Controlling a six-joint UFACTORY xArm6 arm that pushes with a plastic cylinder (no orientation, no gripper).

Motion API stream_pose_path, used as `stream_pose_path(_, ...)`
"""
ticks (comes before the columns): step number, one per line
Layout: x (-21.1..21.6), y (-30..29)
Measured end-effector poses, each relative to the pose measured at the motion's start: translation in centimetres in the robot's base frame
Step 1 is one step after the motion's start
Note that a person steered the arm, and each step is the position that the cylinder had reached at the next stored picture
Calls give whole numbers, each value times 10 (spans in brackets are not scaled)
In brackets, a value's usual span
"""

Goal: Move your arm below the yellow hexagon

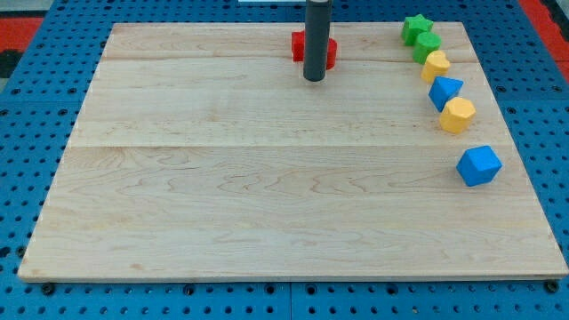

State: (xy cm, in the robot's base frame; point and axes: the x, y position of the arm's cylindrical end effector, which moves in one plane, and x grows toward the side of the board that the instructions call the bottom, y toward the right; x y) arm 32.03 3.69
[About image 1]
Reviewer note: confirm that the red block behind arm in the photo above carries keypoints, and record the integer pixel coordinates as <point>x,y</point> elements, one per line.
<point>298,46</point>

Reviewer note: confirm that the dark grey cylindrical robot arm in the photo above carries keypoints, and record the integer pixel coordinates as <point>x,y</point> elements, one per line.
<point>317,27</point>

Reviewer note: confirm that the yellow hexagon block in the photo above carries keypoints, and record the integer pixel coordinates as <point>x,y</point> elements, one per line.
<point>457,115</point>

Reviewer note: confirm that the light wooden board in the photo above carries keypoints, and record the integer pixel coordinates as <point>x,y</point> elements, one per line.
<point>201,154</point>

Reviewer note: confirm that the blue triangle block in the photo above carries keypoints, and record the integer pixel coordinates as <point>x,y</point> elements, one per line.
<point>444,89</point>

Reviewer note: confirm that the yellow heart block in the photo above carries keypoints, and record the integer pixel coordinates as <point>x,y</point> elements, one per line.
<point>436,64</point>

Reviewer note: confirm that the green cylinder block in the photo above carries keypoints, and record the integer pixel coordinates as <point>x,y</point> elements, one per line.
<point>425,44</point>

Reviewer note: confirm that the green star block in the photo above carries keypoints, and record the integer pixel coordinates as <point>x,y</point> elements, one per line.
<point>413,26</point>

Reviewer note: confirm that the blue cube block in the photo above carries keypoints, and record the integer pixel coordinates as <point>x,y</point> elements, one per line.
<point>478,165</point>

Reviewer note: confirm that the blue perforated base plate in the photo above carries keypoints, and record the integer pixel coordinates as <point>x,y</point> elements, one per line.
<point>40,102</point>

